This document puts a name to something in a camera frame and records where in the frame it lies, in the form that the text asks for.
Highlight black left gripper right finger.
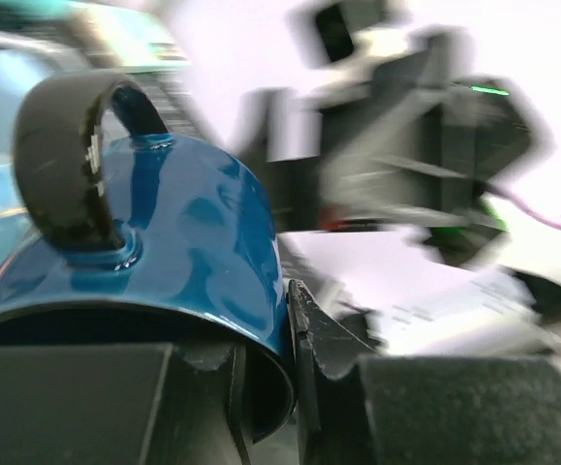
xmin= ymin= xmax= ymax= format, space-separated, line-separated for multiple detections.
xmin=288 ymin=281 xmax=561 ymax=464

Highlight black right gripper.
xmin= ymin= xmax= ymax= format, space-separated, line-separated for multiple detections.
xmin=271 ymin=28 xmax=532 ymax=242

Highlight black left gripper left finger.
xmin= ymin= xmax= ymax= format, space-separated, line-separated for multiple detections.
xmin=0 ymin=343 xmax=252 ymax=464

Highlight dark blue ceramic mug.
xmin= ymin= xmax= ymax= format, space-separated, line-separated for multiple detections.
xmin=0 ymin=71 xmax=296 ymax=441

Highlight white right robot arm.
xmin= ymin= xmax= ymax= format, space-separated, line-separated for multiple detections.
xmin=263 ymin=29 xmax=561 ymax=355

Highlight teal cat ear headphones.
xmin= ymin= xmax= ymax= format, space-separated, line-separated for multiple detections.
xmin=0 ymin=0 xmax=74 ymax=20

